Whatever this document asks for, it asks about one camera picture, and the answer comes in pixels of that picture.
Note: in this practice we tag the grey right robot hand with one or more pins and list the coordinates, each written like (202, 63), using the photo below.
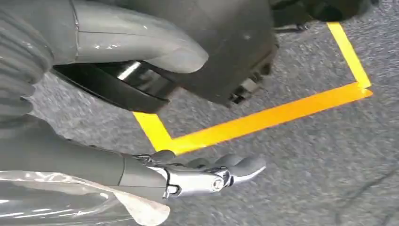
(78, 159)

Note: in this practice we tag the ribbed grey right robot arm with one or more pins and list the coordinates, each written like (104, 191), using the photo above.
(21, 62)

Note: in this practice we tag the clear plastic film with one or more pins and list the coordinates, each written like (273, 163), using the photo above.
(46, 202)

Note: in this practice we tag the black glossy robot foot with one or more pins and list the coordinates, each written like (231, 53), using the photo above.
(103, 90)
(336, 9)

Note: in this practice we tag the dark grey robot leg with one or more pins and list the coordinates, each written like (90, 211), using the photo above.
(224, 37)

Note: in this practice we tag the yellow floor tape square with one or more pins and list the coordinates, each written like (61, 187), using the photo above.
(265, 117)

